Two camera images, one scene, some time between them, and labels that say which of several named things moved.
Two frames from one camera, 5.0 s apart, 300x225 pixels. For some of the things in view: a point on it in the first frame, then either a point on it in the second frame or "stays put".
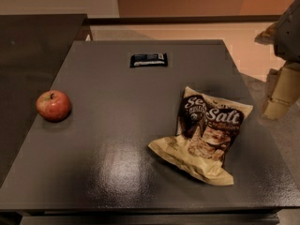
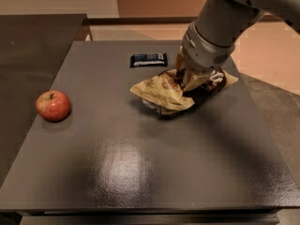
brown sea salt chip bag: x=206 y=129 → x=165 y=95
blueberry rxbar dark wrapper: x=144 y=60 stays put
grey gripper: x=288 y=37 → x=204 y=52
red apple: x=53 y=105 stays put
